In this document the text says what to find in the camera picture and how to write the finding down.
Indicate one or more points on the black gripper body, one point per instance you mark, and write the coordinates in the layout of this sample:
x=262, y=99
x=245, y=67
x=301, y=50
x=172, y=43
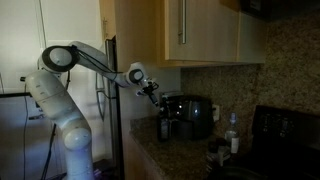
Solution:
x=148, y=86

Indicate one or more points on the dark glass bottle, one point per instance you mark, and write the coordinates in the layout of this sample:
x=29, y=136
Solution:
x=163, y=126

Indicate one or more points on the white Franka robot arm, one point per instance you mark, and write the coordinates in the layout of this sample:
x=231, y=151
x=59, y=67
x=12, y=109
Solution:
x=56, y=106

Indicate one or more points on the clear glass bottle blue cap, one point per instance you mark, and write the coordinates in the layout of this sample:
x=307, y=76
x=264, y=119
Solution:
x=232, y=136

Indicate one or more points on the black countertop appliance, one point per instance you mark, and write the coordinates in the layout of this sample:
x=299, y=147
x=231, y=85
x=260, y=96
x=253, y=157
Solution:
x=193, y=116

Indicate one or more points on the stainless steel refrigerator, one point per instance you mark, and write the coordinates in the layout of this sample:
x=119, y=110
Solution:
x=115, y=133

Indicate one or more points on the wooden lower cabinet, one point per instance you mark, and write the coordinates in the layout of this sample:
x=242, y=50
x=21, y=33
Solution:
x=140, y=163

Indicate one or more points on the wooden cabinet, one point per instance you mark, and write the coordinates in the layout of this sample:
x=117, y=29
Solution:
x=140, y=163
x=206, y=33

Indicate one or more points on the wooden upper cabinet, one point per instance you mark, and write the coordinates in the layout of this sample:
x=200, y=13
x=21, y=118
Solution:
x=206, y=33

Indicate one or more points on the small boxes and jars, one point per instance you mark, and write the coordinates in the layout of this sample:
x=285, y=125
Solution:
x=216, y=153

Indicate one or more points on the black stove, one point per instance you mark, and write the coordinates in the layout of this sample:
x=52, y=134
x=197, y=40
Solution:
x=283, y=143

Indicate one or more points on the dark microwave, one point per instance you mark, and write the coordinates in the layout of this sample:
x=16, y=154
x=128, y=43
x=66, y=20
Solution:
x=283, y=8

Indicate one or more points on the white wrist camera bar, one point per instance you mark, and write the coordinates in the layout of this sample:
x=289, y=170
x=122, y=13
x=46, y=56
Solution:
x=139, y=92

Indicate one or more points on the white wall outlet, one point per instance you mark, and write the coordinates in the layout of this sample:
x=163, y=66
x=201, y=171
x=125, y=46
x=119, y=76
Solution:
x=216, y=113

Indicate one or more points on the black camera on stand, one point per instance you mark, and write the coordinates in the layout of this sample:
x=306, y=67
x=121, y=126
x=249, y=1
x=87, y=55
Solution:
x=22, y=79

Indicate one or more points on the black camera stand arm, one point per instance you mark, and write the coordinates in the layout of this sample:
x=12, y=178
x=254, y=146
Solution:
x=13, y=95

